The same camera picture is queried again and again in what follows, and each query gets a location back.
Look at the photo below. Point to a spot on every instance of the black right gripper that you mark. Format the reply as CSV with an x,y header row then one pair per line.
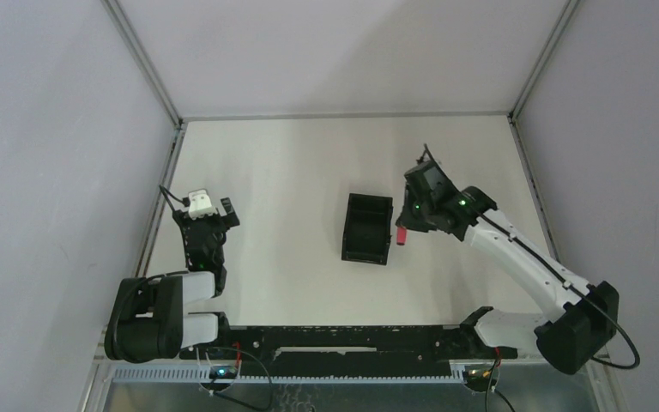
x,y
408,221

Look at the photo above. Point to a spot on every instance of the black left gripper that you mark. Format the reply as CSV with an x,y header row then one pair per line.
x,y
205,221

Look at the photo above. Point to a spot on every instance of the red handled screwdriver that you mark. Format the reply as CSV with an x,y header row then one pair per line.
x,y
401,235

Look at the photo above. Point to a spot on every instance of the black plastic bin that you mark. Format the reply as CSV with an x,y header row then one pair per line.
x,y
366,234

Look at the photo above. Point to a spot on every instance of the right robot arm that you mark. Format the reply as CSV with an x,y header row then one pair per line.
x,y
576,318

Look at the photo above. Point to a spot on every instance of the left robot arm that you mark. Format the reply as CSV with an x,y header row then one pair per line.
x,y
150,319

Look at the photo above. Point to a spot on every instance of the left controller board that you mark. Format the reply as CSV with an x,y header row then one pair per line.
x,y
219,373

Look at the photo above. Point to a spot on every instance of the controller board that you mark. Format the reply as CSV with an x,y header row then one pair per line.
x,y
481,379
219,373

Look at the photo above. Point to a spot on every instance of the right controller board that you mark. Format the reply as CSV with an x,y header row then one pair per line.
x,y
481,379

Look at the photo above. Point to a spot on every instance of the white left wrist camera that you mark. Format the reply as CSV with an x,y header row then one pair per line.
x,y
200,204

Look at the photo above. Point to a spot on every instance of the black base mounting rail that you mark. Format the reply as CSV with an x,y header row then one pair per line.
x,y
349,352

